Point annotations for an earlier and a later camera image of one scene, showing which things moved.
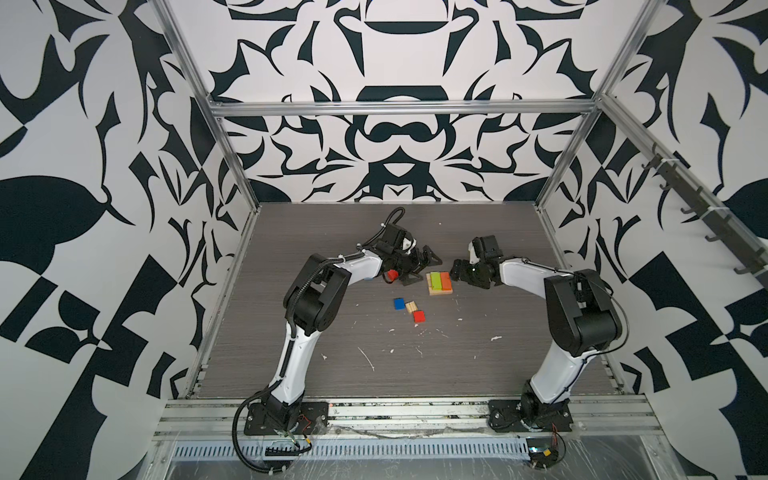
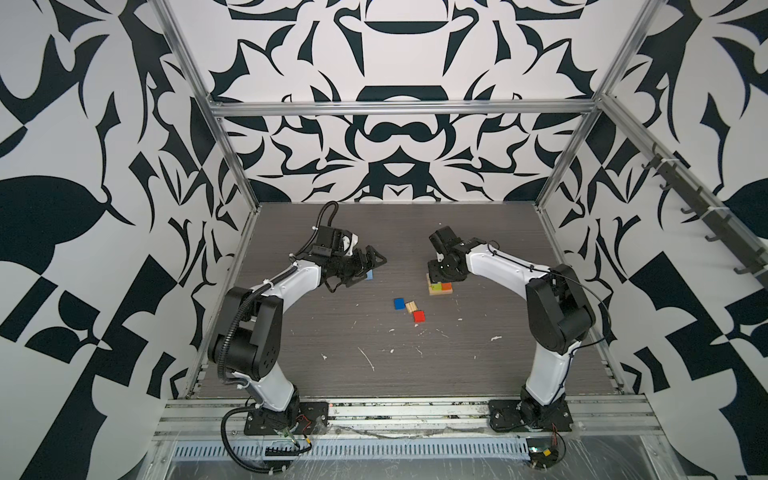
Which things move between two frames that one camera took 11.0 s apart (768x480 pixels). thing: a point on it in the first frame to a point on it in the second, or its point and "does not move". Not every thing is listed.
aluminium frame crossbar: [324, 108] does not move
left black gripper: [420, 264] to [360, 273]
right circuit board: [541, 451] does not move
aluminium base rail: [215, 418] does not move
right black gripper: [460, 271] to [434, 276]
